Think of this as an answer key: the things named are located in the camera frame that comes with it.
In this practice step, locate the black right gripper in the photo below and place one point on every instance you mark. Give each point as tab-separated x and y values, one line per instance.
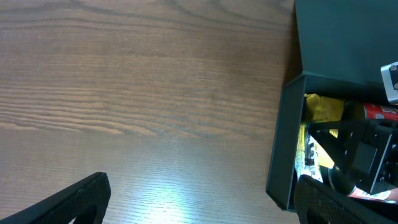
369	146

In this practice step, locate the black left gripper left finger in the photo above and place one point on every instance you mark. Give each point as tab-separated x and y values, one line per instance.
85	201

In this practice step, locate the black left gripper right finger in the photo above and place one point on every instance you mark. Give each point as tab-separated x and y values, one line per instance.
316	203

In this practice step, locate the long yellow snack packet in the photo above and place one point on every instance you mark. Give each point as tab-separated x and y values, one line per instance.
323	109

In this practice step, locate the green white snack packet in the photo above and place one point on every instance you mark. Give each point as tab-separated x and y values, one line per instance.
306	156

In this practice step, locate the bright red Pringles can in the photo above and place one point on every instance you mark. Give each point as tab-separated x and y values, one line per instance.
360	110

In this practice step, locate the black gift box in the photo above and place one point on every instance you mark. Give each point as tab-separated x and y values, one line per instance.
337	50

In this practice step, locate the dark red Pringles can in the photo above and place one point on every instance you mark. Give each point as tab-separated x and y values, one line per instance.
338	182

